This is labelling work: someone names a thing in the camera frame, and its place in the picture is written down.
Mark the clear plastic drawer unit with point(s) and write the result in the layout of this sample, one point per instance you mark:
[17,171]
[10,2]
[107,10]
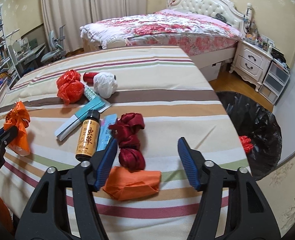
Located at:
[274,81]

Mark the red bottle black cap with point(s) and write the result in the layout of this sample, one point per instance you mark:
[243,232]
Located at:
[88,77]

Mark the amber bottle orange label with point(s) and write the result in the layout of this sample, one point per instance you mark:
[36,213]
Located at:
[88,139]

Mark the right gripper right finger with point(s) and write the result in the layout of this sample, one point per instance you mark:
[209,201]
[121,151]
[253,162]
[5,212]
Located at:
[192,162]

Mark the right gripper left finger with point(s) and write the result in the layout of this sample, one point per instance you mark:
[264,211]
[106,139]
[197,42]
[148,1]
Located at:
[104,168]

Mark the orange plastic bag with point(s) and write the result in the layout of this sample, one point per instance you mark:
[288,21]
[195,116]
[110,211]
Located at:
[18,117]

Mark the red net trash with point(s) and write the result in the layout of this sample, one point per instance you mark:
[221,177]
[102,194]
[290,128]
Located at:
[246,143]

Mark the black bag trash bin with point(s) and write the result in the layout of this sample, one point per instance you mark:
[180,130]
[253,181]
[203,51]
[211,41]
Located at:
[252,120]

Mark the teal white long box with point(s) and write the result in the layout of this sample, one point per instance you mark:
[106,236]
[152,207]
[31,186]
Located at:
[77,118]

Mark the orange folded cloth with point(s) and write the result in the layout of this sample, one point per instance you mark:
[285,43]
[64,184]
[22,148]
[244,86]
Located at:
[123,184]

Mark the floral pink bed cover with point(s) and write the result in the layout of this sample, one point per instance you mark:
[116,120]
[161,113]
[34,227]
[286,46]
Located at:
[194,34]

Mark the white under-bed box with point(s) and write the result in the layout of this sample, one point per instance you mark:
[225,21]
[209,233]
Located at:
[211,72]

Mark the red crumpled plastic bag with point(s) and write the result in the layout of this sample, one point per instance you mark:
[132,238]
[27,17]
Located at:
[70,87]

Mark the beige curtain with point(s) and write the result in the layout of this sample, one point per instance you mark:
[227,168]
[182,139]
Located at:
[73,14]

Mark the striped bed sheet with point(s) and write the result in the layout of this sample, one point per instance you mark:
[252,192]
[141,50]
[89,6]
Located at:
[161,96]

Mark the white tufted headboard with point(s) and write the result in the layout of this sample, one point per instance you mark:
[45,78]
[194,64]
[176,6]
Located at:
[212,8]

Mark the dark red satin cloth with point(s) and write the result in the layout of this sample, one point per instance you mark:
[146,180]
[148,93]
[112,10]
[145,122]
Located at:
[125,131]

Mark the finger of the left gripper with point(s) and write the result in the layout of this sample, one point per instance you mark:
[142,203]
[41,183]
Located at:
[7,136]

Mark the grey desk chair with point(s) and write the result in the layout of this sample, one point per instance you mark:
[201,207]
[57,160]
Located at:
[57,50]

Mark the white bed frame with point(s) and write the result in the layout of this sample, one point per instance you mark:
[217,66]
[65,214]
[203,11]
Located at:
[212,57]

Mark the white nightstand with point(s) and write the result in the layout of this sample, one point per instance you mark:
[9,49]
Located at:
[251,63]

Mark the grey desk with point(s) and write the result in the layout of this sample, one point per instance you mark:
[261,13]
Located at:
[22,60]

